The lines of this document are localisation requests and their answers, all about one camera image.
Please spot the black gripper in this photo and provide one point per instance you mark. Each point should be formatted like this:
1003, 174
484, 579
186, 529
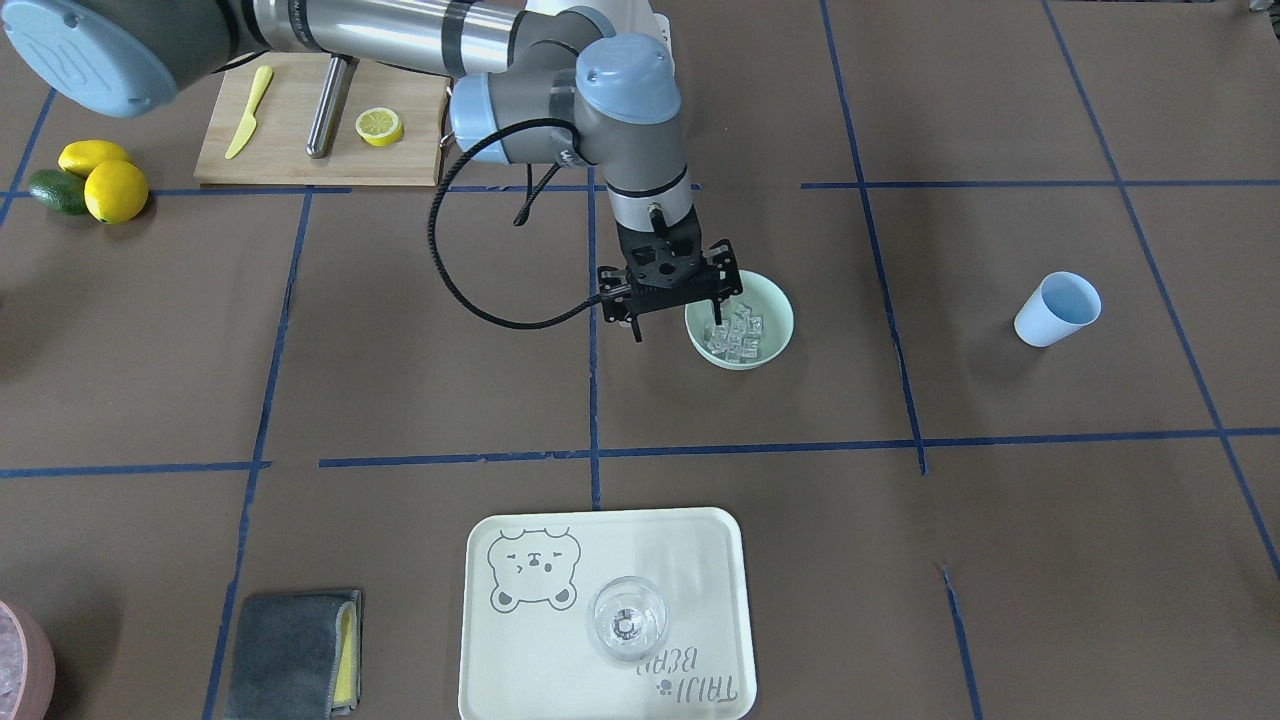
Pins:
728, 281

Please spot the light green bowl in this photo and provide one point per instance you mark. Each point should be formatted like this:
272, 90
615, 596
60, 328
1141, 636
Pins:
766, 298

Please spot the light blue plastic cup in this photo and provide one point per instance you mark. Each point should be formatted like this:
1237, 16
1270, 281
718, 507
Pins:
1062, 304

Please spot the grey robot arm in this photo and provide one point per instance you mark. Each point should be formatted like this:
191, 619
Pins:
571, 88

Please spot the ice cubes in green bowl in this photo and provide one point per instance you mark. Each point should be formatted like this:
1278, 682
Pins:
740, 339

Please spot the pink bowl of ice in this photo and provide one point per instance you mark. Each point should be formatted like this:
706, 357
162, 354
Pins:
28, 666

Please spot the clear wine glass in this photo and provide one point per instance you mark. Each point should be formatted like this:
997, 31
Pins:
629, 620

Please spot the half lemon slice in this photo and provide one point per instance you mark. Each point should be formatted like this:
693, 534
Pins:
379, 127

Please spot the cream bear tray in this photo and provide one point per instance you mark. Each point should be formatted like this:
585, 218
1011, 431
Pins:
526, 647

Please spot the wooden cutting board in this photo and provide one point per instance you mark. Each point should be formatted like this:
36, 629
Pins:
277, 151

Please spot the yellow plastic knife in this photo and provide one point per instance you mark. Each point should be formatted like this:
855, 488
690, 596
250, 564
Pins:
248, 122

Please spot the grey yellow folded cloth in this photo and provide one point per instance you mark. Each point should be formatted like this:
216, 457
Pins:
297, 656

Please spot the yellow lemon front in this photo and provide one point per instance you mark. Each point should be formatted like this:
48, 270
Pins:
116, 191

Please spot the yellow lemon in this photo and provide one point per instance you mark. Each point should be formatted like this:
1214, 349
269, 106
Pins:
80, 158
116, 191

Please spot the yellow lemon back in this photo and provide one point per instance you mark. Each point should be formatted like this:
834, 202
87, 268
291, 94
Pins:
80, 158

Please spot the green avocado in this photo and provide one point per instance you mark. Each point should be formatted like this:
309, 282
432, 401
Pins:
59, 191

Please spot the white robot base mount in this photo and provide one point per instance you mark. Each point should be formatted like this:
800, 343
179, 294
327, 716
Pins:
625, 17

